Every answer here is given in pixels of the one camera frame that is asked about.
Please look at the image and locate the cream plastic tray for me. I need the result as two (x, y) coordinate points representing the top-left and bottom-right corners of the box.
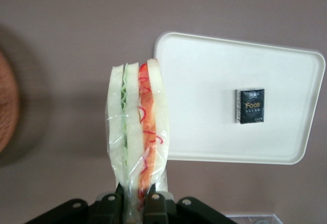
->
(153, 31), (326, 165)

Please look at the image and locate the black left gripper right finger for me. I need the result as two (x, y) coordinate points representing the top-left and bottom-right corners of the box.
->
(142, 182), (236, 224)

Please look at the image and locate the brown woven basket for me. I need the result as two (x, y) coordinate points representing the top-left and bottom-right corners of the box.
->
(0, 47), (21, 154)

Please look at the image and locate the clear acrylic bottle box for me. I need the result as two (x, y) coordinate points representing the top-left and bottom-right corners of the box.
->
(226, 212), (282, 224)

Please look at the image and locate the black Face tissue pack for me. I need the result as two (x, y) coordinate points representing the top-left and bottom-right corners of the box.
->
(233, 87), (265, 125)

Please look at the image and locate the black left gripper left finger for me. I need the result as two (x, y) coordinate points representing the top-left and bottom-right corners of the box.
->
(33, 184), (126, 224)

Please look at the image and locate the toy sandwich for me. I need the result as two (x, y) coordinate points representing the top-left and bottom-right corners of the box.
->
(105, 58), (171, 224)

